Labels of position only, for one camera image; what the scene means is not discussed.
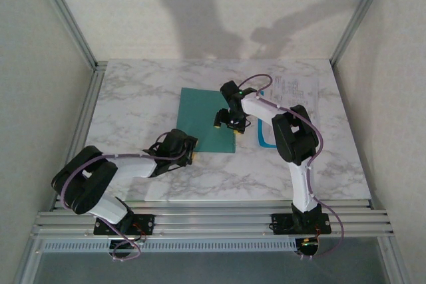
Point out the green file folder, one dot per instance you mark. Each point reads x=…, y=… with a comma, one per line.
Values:
x=193, y=114

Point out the white technical drawing sheet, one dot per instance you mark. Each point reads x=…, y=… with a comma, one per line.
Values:
x=299, y=87

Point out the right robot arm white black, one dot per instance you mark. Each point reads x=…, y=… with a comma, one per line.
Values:
x=301, y=181

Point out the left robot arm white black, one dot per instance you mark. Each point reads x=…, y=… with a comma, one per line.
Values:
x=133, y=167

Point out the black base controller board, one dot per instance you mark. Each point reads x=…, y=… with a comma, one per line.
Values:
x=123, y=247
x=307, y=246

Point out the aluminium mounting rail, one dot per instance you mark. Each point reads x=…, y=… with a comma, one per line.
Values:
x=216, y=221

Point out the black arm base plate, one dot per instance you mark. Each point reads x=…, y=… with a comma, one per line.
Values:
x=281, y=224
x=146, y=224

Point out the aluminium side rail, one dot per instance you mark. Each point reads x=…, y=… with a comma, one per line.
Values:
x=87, y=107

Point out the aluminium frame post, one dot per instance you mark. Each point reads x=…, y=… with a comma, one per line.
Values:
x=362, y=11
x=66, y=14

